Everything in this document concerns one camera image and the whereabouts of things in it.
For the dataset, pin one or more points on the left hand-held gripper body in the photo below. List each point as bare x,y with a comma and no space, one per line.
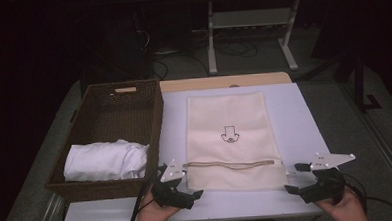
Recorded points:
169,196

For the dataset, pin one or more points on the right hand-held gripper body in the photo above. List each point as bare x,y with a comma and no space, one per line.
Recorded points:
327,185

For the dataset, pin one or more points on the white garment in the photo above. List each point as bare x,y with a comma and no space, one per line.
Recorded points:
102,161

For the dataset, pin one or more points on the brown wicker basket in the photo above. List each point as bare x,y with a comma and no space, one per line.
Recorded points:
118,127

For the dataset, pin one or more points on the beige mesh laundry bag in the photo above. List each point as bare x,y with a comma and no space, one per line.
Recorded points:
231,115

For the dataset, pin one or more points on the person's left hand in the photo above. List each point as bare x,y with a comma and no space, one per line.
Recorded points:
155,215

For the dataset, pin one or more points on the person's right hand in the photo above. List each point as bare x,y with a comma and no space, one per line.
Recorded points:
347,210

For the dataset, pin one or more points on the white table mat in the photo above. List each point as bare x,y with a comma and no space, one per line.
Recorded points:
294,119

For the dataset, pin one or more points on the black metal stand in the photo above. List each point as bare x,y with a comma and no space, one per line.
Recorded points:
359,83

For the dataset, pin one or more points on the white metal desk frame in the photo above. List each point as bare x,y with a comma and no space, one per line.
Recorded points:
250,18

